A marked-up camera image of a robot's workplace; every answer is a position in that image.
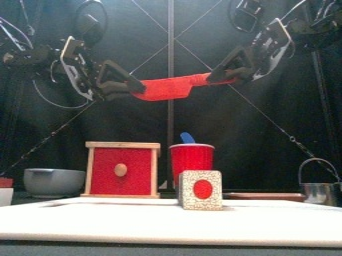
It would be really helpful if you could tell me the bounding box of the wooden box with red front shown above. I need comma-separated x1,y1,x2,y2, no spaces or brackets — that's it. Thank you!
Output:
80,140,161,199

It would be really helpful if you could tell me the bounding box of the grey bowl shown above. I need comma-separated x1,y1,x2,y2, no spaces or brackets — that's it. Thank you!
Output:
22,167,86,199

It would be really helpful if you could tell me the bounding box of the red plastic cup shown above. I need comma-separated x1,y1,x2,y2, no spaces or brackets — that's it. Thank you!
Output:
168,143,216,188

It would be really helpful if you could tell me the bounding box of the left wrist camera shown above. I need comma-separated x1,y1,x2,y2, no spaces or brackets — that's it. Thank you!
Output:
72,0,109,48

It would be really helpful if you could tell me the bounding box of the vertical metal frame pole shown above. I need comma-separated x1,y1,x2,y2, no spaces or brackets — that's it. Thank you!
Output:
165,0,176,192

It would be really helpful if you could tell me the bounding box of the small metal bucket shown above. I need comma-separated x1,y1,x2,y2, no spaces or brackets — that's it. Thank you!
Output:
296,157,342,208

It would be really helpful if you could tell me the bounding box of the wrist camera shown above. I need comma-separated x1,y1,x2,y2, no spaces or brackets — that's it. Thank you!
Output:
72,0,109,48
228,0,264,34

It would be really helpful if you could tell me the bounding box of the thin diagonal frame wire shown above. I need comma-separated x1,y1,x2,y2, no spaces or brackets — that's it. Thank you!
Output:
129,0,342,183
0,0,224,176

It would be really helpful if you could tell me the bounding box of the brown tray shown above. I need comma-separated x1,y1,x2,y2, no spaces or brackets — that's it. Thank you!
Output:
221,192,307,203

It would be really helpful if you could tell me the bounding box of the toy sushi roll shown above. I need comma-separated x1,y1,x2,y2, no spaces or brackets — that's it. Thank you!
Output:
176,169,224,211

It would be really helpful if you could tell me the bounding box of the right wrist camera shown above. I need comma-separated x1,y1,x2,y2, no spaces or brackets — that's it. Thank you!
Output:
228,0,264,34

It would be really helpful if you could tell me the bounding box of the blue plastic utensil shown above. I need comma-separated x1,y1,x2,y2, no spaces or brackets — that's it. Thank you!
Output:
178,131,197,145

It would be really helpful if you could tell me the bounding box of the white cutting board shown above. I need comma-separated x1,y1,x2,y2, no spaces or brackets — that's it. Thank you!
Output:
0,196,342,249

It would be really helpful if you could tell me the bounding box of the toy salmon nigiri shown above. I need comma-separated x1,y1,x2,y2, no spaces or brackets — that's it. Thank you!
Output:
0,177,14,208

